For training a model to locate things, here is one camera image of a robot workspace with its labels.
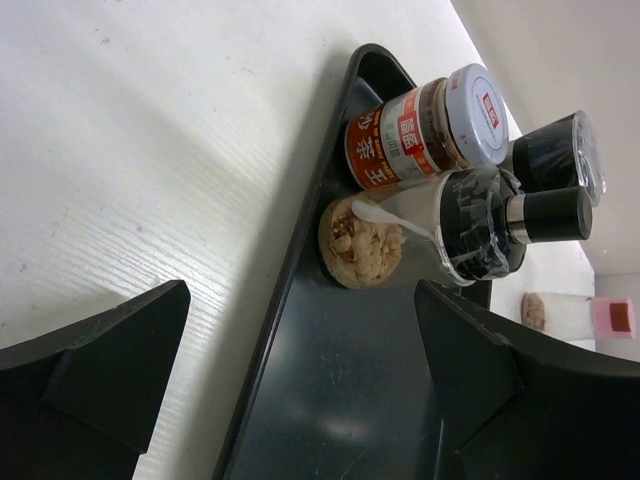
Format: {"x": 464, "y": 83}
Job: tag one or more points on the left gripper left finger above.
{"x": 82, "y": 401}

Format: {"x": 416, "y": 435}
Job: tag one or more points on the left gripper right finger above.
{"x": 518, "y": 404}

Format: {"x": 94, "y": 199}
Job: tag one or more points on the pink-cap spice bottle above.
{"x": 571, "y": 317}

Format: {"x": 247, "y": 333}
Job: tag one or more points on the black-cap spice bottle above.
{"x": 456, "y": 228}

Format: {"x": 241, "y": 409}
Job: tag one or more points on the clear-lid pepper grinder bottle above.
{"x": 562, "y": 154}

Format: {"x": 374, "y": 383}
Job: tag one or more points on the red-label white-lid jar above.
{"x": 451, "y": 123}

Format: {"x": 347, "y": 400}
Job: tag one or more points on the black rectangular tray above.
{"x": 338, "y": 386}

